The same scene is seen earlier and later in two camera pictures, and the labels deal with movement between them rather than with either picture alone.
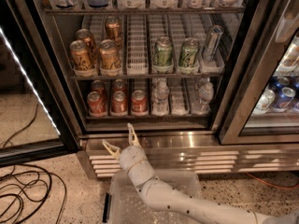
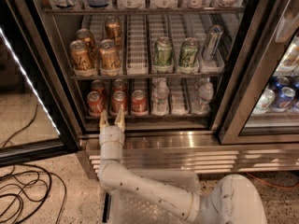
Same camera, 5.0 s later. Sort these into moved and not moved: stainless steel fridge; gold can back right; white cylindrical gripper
Moved: white cylindrical gripper
Not moved: stainless steel fridge; gold can back right
